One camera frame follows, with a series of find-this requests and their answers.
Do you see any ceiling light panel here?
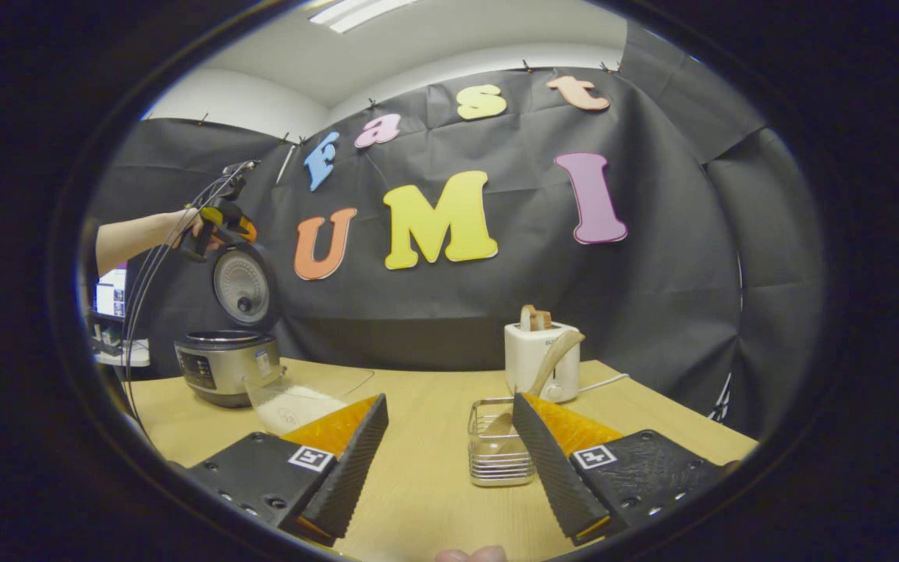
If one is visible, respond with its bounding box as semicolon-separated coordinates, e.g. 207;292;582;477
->
307;0;419;34

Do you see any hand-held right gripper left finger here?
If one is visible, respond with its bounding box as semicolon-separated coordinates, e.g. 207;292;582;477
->
184;393;389;547

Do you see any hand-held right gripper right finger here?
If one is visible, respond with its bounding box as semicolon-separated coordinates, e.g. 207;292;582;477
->
512;392;741;546

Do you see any clear plastic rice container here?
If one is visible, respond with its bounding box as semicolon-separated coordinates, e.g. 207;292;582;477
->
244;367;377;437

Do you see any white toaster cable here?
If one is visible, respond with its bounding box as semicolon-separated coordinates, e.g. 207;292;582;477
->
577;372;631;394

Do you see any wire chopstick holder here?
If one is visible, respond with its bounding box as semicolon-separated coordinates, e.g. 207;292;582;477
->
467;397;538;489

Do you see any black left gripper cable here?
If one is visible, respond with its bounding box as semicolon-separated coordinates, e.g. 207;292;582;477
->
120;160;257;418

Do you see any white toaster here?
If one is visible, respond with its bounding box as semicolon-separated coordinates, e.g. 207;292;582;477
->
504;320;581;405

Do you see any white side table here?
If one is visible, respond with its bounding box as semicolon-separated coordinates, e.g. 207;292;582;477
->
91;312;152;368

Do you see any wooden spoon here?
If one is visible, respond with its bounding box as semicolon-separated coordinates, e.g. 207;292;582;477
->
481;329;587;458

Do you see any grey silver rice cooker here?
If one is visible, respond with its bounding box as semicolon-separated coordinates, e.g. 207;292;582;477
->
173;242;286;409

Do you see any computer monitor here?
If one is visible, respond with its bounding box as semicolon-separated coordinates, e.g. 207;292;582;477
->
94;265;129;321

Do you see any black backdrop cloth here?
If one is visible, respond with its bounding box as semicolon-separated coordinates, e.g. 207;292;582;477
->
87;22;825;442

